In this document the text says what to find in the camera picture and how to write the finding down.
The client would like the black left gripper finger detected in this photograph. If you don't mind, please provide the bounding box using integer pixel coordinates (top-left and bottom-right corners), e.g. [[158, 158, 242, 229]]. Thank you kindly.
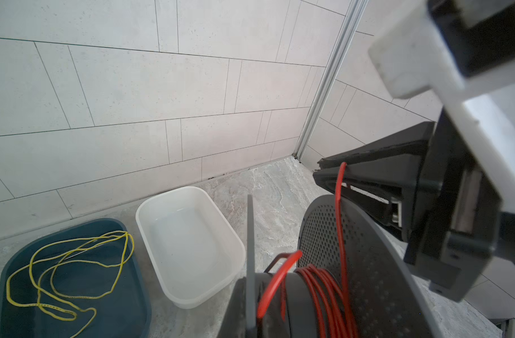
[[217, 277, 258, 337]]

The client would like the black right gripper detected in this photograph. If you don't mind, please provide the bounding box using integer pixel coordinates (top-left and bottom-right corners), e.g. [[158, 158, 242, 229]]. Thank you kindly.
[[313, 110, 515, 301]]

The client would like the red cable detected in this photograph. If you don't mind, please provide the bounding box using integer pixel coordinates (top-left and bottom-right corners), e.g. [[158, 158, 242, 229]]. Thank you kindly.
[[256, 161, 360, 338]]

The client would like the grey perforated cable spool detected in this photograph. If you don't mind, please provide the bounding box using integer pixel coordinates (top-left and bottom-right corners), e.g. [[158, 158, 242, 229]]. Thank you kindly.
[[246, 195, 441, 337]]

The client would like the white plastic tray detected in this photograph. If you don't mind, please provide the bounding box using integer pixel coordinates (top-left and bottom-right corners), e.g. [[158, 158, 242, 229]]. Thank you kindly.
[[136, 186, 246, 309]]

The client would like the dark teal plastic tray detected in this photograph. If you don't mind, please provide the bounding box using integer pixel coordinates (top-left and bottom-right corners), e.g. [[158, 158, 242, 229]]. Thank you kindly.
[[0, 218, 152, 337]]

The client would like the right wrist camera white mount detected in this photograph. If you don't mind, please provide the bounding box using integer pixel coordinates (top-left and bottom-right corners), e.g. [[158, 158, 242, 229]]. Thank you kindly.
[[369, 1, 515, 214]]

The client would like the aluminium corner wall profile right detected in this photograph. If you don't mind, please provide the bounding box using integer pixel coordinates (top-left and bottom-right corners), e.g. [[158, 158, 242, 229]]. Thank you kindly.
[[293, 0, 369, 159]]

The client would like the yellow cable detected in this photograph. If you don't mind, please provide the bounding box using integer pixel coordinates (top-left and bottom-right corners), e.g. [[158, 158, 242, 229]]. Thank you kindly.
[[5, 230, 136, 338]]

